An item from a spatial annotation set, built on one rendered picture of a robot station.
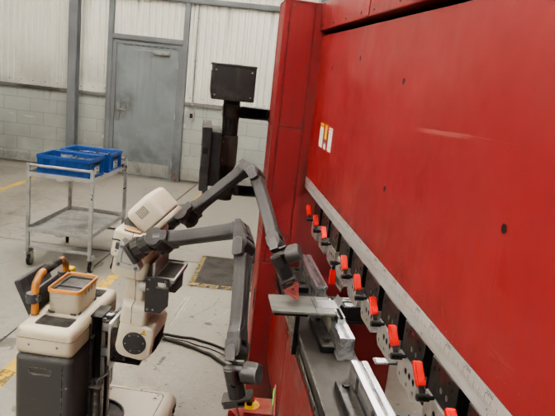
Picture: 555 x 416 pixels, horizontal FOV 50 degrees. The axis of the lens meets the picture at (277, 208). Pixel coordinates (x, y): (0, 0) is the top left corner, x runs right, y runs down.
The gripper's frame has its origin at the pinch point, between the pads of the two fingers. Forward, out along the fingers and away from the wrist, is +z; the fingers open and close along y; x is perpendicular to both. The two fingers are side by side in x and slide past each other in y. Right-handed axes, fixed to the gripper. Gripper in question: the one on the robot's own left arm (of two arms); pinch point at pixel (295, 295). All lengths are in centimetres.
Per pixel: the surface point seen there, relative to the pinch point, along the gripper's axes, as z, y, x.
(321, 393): 17, -49, 4
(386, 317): -13, -75, -24
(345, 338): 14.7, -24.1, -11.3
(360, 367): 15, -47, -12
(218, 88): -87, 100, -6
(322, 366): 18.4, -29.7, 1.0
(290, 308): 2.1, -5.0, 4.0
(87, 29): -234, 779, 150
